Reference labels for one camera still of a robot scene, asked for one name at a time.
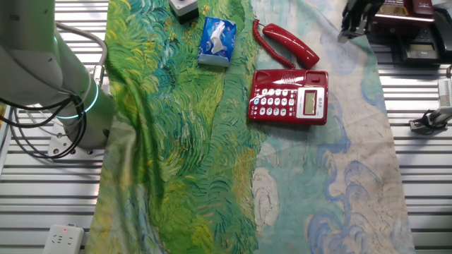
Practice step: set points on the grey emergency stop button box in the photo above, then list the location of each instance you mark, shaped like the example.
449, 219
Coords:
183, 8

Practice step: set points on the white ribbed plastic block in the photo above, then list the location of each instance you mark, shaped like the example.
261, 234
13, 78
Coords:
445, 91

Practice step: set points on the dark red telephone handset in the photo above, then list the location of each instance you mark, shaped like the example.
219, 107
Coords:
422, 6

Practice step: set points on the black telephone handset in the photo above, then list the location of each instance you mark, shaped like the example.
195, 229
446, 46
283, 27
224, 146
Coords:
445, 28

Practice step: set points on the red telephone base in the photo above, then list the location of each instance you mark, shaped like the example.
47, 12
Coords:
268, 118

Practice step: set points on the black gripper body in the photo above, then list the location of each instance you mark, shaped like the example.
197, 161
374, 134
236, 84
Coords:
367, 6

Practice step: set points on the white power strip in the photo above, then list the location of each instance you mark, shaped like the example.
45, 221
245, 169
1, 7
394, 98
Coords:
63, 240

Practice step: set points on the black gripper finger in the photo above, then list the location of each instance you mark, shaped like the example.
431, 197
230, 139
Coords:
363, 21
347, 28

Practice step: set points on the green blue painted cloth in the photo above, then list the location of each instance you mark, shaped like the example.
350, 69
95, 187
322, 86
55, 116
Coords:
176, 141

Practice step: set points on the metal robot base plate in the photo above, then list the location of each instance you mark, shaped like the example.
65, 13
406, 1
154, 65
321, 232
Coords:
58, 146

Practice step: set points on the blue tissue pack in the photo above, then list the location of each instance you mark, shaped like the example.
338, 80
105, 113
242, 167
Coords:
226, 35

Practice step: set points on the silver camera on stand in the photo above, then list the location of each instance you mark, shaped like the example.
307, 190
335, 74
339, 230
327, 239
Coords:
438, 118

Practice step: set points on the black desk telephone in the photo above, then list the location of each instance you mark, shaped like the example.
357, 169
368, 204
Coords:
420, 49

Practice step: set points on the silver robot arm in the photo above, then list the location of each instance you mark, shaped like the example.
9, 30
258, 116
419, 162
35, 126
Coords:
31, 53

